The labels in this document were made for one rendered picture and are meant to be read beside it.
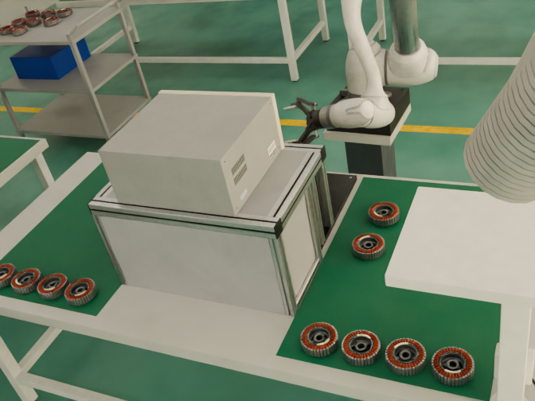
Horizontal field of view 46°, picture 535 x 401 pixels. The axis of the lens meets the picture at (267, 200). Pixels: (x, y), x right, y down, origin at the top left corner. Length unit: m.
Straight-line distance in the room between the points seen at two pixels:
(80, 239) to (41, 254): 0.16
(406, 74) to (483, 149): 1.73
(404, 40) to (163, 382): 1.81
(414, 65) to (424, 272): 1.43
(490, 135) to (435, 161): 2.95
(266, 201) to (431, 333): 0.62
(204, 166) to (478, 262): 0.79
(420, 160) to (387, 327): 2.17
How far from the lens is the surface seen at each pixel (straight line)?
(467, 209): 1.64
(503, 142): 1.02
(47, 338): 3.17
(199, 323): 2.11
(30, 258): 2.70
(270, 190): 1.95
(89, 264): 2.52
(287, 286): 1.95
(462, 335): 1.95
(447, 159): 4.01
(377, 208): 2.36
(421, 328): 1.96
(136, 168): 1.95
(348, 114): 2.31
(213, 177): 1.81
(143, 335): 2.15
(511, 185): 1.08
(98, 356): 3.25
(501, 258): 1.51
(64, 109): 5.35
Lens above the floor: 2.21
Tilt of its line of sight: 35 degrees down
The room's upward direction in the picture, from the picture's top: 13 degrees counter-clockwise
